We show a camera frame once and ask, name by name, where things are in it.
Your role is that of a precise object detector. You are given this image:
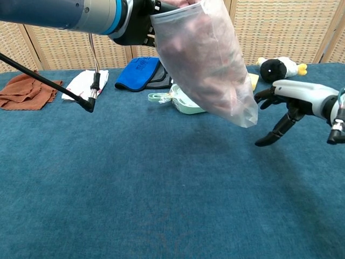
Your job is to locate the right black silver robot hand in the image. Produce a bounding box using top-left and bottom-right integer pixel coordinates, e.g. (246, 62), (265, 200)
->
(254, 79), (339, 147)

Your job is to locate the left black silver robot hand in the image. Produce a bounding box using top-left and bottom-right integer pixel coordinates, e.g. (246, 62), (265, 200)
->
(153, 0), (178, 16)

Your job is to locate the pink floral garment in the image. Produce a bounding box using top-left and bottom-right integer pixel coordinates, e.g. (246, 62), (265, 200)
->
(161, 0), (252, 119)

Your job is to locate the frosted clear plastic zip bag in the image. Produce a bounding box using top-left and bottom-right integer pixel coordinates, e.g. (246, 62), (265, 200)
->
(149, 0), (259, 129)

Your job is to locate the black white plush toy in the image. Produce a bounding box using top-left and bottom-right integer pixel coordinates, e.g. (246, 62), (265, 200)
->
(256, 56), (308, 84)

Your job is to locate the yellow sponge with hole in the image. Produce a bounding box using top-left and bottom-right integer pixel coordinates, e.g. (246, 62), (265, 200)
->
(247, 72), (260, 91)

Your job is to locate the woven rattan folding screen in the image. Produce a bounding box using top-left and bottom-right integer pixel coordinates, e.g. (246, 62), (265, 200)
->
(0, 0), (345, 74)

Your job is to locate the blue grey folded towel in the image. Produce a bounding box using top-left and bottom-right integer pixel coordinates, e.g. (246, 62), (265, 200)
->
(115, 56), (173, 92)

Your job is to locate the green dustpan set in wrapper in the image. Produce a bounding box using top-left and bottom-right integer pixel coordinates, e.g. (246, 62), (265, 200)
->
(147, 83), (208, 115)

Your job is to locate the white pink wet wipes pack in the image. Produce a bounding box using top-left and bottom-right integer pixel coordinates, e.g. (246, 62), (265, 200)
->
(61, 69), (109, 101)

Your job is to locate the brown crumpled cloth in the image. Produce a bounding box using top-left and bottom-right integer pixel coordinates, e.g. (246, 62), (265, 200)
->
(0, 70), (64, 111)

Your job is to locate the blue carpet table cover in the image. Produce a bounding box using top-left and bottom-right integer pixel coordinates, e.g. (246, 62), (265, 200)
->
(0, 62), (345, 259)

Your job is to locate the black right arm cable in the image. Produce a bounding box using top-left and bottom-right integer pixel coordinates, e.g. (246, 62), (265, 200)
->
(327, 118), (345, 145)

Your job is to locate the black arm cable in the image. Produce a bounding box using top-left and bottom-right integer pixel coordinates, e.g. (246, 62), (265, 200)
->
(327, 118), (345, 145)
(0, 32), (102, 113)

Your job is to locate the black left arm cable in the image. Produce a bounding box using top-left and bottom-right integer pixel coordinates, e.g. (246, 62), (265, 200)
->
(0, 32), (102, 113)

